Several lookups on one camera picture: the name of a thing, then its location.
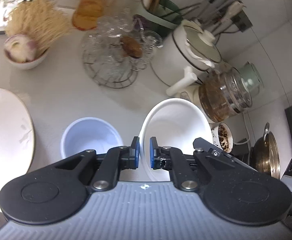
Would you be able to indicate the steel wok with lid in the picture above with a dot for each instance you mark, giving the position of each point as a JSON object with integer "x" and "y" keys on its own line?
{"x": 264, "y": 155}

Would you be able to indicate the blue-white plastic bowl front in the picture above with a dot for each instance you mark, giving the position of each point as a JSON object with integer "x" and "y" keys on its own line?
{"x": 89, "y": 133}

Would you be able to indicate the bowl with garlic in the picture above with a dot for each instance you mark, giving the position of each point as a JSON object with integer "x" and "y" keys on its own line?
{"x": 26, "y": 65}

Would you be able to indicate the glass kettle on base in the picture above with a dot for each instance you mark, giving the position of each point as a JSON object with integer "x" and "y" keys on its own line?
{"x": 221, "y": 96}

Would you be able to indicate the green chopstick holder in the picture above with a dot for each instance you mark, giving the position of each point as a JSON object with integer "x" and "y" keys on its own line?
{"x": 160, "y": 16}

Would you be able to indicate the white plate leaf pattern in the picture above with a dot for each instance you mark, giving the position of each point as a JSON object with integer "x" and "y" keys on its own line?
{"x": 17, "y": 137}

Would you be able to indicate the wire glass cup rack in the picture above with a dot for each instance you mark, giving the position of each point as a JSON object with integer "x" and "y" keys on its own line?
{"x": 120, "y": 47}

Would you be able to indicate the white ceramic bowl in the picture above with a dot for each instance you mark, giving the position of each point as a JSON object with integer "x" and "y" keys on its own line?
{"x": 176, "y": 123}

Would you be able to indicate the small patterned bowl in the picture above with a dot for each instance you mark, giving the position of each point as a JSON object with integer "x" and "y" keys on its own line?
{"x": 222, "y": 137}

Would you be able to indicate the dried noodle bundle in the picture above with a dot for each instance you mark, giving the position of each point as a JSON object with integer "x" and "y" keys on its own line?
{"x": 39, "y": 20}

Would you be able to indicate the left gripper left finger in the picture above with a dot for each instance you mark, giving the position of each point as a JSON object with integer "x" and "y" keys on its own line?
{"x": 108, "y": 166}

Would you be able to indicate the white electric cooking pot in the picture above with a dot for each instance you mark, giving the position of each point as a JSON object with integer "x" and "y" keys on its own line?
{"x": 187, "y": 46}

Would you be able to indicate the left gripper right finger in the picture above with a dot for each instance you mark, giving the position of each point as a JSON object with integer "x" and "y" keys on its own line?
{"x": 182, "y": 168}

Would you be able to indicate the garlic bulb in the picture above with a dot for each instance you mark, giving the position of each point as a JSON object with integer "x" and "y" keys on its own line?
{"x": 21, "y": 47}

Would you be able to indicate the red lid plastic jar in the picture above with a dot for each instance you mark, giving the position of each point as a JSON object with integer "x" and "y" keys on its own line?
{"x": 88, "y": 12}

